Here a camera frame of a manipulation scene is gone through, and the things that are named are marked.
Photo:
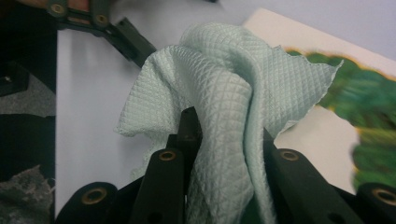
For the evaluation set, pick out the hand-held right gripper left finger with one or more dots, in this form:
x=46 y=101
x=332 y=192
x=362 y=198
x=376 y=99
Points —
x=168 y=186

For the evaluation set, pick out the light green cloth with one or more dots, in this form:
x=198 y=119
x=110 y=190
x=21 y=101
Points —
x=218 y=93

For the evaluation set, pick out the caterpillar picture board book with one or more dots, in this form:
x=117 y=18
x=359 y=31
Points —
x=327 y=149

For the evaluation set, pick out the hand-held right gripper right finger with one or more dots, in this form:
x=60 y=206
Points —
x=299 y=186

